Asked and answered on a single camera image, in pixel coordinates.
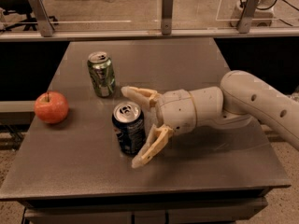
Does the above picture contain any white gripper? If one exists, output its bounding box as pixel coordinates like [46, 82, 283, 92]
[121, 86, 196, 169]

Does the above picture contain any blue pepsi can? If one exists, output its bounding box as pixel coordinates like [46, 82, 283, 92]
[112, 101, 146, 155]

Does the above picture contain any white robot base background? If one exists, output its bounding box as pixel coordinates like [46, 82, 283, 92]
[230, 0, 277, 27]

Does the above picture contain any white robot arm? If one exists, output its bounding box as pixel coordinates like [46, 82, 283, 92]
[121, 70, 299, 168]

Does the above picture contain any green soda can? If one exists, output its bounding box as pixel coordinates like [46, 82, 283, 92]
[87, 51, 115, 98]

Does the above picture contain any red apple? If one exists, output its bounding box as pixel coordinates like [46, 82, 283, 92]
[34, 91, 69, 124]

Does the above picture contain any black office chair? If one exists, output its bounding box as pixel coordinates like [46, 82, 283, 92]
[0, 0, 59, 32]

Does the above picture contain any middle metal bracket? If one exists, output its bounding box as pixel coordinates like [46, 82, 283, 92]
[161, 0, 173, 35]

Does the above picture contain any metal bracket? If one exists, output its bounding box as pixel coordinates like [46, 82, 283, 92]
[161, 0, 173, 35]
[236, 0, 260, 34]
[28, 0, 54, 37]

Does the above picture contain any left metal bracket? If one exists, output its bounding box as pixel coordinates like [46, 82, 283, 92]
[28, 0, 54, 37]

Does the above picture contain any right metal bracket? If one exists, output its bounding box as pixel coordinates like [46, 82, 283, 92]
[236, 0, 260, 34]

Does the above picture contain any black cable background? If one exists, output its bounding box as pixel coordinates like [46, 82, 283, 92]
[238, 0, 299, 27]

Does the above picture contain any metal rail beam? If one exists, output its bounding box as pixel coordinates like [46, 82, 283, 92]
[0, 27, 299, 42]

